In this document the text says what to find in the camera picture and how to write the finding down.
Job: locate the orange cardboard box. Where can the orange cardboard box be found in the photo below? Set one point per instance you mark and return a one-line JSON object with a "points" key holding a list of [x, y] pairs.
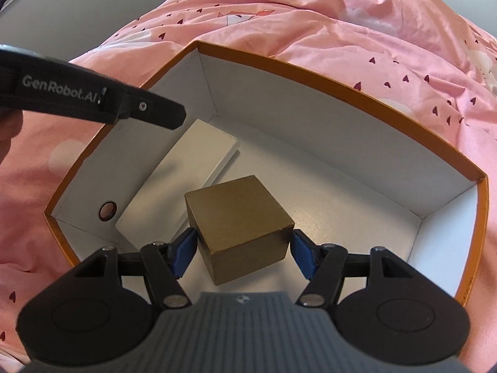
{"points": [[310, 124]]}

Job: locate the gold cube box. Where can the gold cube box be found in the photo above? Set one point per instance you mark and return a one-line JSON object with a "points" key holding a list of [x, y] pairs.
{"points": [[233, 209]]}

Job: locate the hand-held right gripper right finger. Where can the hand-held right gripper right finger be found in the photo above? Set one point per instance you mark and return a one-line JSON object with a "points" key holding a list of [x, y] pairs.
{"points": [[303, 255]]}

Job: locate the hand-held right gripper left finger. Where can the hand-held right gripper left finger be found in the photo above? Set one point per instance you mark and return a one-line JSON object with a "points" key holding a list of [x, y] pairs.
{"points": [[184, 253]]}

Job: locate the white flat box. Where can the white flat box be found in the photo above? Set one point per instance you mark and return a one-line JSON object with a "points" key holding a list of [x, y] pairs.
{"points": [[182, 163]]}

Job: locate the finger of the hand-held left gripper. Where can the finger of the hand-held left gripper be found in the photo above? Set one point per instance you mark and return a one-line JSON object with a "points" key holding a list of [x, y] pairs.
{"points": [[159, 110]]}

